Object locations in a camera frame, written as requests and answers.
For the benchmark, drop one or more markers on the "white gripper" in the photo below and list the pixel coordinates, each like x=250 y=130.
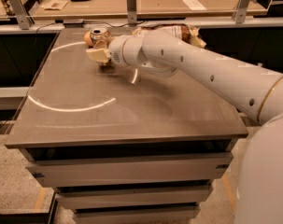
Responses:
x=115 y=50

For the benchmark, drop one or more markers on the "orange soda can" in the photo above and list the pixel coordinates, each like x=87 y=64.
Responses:
x=100 y=37

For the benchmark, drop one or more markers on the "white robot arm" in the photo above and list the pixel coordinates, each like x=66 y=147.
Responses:
x=254 y=90

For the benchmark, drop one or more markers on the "orange fruit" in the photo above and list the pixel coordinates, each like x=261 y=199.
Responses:
x=88 y=40

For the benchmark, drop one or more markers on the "small card on desk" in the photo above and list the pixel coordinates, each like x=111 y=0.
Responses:
x=54 y=5

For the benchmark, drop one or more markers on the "brown chip bag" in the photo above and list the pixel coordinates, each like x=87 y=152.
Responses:
x=187 y=33

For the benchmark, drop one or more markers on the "grey drawer cabinet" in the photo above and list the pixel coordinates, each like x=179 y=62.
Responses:
x=119 y=145

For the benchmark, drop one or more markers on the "white paper slip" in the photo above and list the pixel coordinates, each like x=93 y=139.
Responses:
x=194 y=5

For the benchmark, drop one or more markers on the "metal bracket middle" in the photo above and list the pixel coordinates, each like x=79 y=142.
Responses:
x=131 y=12

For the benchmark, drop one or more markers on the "metal bracket left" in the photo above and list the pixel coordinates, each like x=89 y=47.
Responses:
x=21 y=14

